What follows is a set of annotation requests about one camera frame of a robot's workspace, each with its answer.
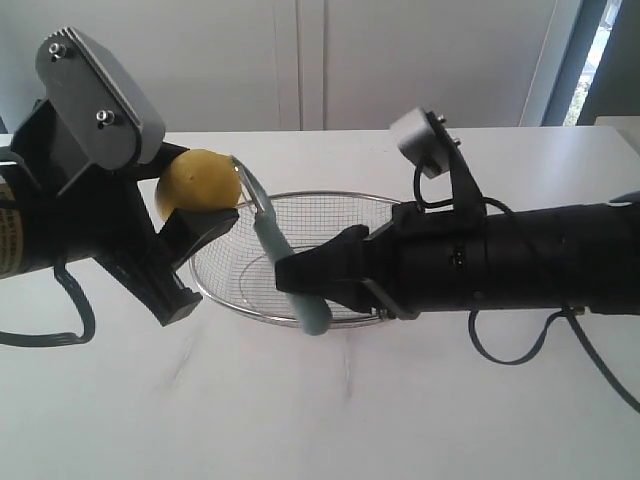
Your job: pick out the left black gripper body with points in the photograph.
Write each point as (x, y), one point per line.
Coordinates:
(101, 216)

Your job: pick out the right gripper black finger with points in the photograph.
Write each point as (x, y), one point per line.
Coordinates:
(327, 268)
(352, 295)

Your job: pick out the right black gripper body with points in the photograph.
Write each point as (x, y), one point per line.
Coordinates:
(422, 261)

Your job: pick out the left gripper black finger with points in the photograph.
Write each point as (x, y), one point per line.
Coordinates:
(186, 232)
(166, 154)

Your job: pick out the yellow lemon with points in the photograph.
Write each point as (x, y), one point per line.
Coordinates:
(198, 180)

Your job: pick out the teal handled peeler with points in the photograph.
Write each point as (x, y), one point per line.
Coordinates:
(280, 250)

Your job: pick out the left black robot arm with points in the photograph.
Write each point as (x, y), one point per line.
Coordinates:
(10, 258)

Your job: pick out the oval wire mesh basket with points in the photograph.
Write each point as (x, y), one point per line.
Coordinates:
(235, 271)

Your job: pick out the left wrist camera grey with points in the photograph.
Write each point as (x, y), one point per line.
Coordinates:
(103, 118)

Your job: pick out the dark window frame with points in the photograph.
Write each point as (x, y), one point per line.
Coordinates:
(614, 90)

